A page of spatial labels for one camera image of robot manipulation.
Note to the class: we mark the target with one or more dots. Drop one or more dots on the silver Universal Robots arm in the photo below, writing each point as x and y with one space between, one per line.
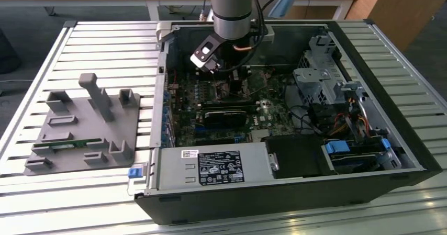
233 15

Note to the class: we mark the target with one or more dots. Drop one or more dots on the CPU socket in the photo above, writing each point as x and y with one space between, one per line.
221 93

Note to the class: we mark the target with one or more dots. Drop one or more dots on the black RAM slots bank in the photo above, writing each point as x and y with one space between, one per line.
227 105
205 77

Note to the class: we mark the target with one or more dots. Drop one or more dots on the green motherboard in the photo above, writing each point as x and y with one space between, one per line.
273 106

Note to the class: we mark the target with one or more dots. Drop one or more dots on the black graphics card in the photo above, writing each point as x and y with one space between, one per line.
223 118

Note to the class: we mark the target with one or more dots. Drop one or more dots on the metal drive cage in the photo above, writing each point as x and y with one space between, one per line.
314 75

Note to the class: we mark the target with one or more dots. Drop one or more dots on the small silver chipset heatsink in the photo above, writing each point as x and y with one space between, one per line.
259 136

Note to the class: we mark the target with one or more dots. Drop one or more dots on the black plastic shroud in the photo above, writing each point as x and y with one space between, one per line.
297 154

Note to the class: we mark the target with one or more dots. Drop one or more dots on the black printed label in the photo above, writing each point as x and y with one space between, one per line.
221 167

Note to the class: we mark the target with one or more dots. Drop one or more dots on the grey power supply unit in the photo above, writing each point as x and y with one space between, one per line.
175 167

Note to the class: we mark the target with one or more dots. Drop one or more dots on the hard disk in blue carrier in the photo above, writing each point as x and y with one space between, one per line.
337 147

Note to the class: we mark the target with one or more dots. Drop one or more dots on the blue case latch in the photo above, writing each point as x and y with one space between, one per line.
135 173

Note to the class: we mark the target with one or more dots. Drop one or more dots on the grey parts rack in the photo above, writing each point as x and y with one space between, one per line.
87 140

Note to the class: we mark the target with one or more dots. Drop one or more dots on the green RAM stick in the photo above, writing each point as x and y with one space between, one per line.
81 143

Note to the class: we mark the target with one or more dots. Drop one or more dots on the blue plastic clip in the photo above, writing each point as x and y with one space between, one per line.
385 144

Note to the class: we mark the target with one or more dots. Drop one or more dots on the wooden cabinet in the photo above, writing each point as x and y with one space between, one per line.
412 10

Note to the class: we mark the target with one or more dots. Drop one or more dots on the black open PC case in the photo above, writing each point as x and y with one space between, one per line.
245 206

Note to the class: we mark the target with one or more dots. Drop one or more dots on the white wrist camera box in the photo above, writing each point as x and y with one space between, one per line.
206 53

